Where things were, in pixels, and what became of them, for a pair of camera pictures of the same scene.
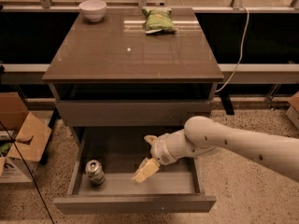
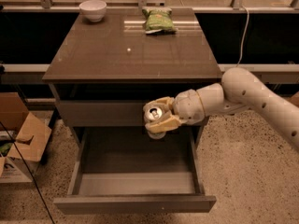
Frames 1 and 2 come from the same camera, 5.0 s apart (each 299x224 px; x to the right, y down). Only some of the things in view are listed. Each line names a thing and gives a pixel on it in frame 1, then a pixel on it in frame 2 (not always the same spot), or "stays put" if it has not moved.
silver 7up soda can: x=94 y=171 -> x=155 y=114
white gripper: x=161 y=150 -> x=188 y=106
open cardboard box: x=22 y=138 stays put
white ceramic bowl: x=93 y=9 stays put
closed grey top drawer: x=137 y=113 stays put
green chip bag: x=158 y=21 stays put
